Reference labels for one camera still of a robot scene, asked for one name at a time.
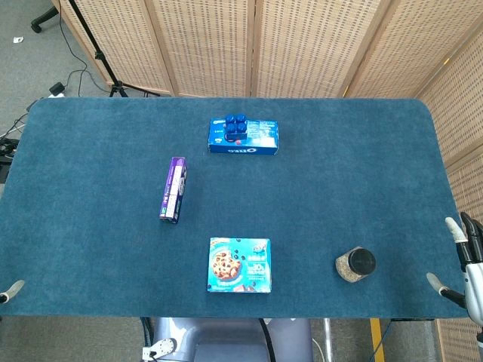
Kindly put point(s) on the purple cookie box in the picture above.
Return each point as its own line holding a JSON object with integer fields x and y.
{"x": 172, "y": 188}

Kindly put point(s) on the silver table leg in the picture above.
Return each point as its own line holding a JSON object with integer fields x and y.
{"x": 327, "y": 339}

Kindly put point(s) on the blue Oreo box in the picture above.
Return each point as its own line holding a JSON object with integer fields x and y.
{"x": 260, "y": 146}

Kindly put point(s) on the grey robot torso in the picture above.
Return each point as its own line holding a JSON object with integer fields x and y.
{"x": 226, "y": 339}

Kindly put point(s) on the black tripod stand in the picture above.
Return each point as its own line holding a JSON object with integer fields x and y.
{"x": 99, "y": 56}

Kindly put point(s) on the black equipment box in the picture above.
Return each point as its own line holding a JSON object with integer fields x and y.
{"x": 7, "y": 151}

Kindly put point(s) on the white robot bracket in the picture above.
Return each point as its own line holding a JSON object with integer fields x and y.
{"x": 162, "y": 347}

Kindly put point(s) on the small jar black lid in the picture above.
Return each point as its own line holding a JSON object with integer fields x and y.
{"x": 361, "y": 261}

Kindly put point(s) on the blue toy brick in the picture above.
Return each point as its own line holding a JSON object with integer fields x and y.
{"x": 235, "y": 126}

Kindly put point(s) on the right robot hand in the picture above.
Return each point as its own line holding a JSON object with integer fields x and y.
{"x": 471, "y": 279}

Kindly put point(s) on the yellow floor tape strip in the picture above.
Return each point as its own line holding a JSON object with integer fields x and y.
{"x": 376, "y": 339}

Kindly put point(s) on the blue felt table cloth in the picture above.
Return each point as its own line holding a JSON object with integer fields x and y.
{"x": 94, "y": 169}

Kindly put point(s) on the black power adapter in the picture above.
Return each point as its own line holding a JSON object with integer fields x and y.
{"x": 57, "y": 89}

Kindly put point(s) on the black office chair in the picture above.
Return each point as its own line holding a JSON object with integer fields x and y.
{"x": 44, "y": 18}

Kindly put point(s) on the white paper scrap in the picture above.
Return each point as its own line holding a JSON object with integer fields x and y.
{"x": 17, "y": 39}

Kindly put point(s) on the light blue cookie box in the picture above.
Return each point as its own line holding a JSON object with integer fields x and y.
{"x": 239, "y": 265}

